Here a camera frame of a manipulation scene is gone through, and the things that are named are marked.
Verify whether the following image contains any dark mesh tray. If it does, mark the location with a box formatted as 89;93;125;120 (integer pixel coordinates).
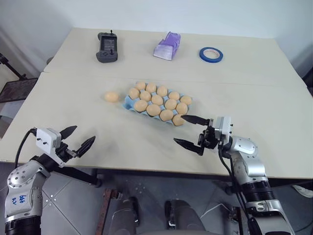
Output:
0;77;39;104

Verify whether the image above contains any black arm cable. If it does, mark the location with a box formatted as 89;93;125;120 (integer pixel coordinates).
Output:
217;144;260;235
14;127;38;169

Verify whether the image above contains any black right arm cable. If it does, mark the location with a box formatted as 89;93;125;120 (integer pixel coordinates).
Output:
217;144;260;235

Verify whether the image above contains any black table leg with caster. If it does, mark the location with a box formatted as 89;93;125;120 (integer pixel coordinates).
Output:
51;165;103;188
224;181;236;195

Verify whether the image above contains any black metal stand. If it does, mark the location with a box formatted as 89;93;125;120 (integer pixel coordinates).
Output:
0;52;28;81

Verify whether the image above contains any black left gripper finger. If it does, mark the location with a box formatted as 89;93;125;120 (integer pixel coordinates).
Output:
75;136;96;158
60;125;78;142

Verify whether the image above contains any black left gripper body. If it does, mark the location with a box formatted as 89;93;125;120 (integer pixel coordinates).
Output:
55;141;79;168

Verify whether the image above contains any rusty brown metal bar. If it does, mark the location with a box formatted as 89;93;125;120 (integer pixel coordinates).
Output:
97;188;116;235

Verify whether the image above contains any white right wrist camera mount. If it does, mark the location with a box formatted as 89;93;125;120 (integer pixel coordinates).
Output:
213;116;232;145

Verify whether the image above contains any blue tape roll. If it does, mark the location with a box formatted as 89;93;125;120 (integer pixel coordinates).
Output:
198;46;224;65

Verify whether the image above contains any dark grey rounded shape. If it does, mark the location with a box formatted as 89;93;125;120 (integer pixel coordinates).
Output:
110;195;142;235
164;199;206;235

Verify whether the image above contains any white floor cable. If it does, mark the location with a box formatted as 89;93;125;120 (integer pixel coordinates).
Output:
200;202;230;219

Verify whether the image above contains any white shoe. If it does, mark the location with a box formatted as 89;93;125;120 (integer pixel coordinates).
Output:
292;184;313;198

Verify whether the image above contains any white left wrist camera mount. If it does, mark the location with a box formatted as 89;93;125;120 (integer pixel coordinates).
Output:
35;127;62;155

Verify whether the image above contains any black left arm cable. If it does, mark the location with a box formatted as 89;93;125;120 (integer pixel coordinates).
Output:
14;127;38;169

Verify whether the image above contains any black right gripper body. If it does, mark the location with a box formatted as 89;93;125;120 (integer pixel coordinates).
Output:
198;118;220;149

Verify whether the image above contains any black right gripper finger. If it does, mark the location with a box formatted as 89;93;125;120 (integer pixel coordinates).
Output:
173;138;205;156
181;115;211;126

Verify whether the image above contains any blue egg carton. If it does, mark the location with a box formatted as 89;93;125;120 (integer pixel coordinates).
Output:
122;81;194;127

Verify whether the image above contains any grey handheld remote controller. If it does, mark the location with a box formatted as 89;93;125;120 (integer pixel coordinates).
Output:
95;29;119;64

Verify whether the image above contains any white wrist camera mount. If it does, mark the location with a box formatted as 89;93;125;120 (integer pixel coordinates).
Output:
35;127;62;155
213;116;232;145

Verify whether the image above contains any purple plastic printed part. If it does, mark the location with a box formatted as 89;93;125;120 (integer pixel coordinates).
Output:
153;31;182;62

